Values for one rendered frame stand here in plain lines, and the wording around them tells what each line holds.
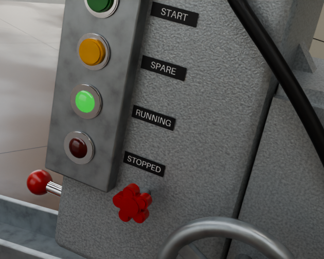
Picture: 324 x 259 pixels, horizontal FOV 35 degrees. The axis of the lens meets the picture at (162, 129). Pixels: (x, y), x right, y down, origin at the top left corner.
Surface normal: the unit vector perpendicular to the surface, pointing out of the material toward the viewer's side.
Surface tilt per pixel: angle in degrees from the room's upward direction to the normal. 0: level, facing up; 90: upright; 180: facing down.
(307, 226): 90
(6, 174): 0
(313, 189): 90
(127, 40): 90
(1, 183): 0
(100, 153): 90
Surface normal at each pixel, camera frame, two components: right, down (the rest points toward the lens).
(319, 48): -0.73, 0.11
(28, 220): -0.40, 0.26
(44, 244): 0.06, -0.95
